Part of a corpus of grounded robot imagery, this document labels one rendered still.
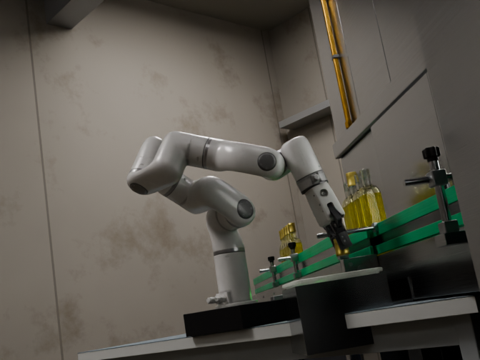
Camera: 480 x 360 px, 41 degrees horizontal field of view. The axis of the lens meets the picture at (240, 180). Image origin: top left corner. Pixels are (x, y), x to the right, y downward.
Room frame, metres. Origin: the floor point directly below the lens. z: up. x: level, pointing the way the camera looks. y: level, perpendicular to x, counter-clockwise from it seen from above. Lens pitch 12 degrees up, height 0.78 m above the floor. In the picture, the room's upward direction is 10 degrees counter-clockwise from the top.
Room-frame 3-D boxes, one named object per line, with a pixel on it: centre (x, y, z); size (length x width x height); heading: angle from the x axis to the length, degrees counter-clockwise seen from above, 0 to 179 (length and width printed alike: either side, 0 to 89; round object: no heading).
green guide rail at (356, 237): (2.62, -0.19, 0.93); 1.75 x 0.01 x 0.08; 9
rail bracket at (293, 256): (2.31, -0.12, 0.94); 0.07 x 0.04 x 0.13; 99
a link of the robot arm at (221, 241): (1.90, 0.06, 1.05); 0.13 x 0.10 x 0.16; 35
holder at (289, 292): (1.60, -0.21, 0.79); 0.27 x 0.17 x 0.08; 99
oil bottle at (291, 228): (2.95, -0.20, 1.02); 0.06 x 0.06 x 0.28; 9
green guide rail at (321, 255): (2.61, -0.12, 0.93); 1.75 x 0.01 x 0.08; 9
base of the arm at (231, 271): (1.90, 0.08, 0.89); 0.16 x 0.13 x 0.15; 131
